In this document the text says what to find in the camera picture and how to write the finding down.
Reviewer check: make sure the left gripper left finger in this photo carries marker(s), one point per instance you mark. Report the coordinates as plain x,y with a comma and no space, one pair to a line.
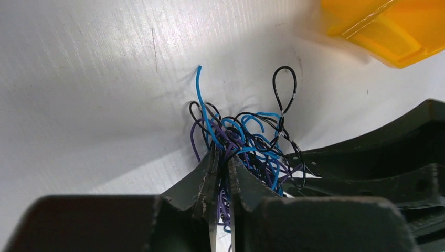
188,215

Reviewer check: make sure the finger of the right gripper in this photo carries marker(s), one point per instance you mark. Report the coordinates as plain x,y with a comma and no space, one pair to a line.
402,161

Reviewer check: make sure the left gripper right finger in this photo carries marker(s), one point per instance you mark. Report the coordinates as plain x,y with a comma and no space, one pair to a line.
246,194

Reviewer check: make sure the yellow bin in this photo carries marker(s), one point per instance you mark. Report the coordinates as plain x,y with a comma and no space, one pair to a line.
399,33

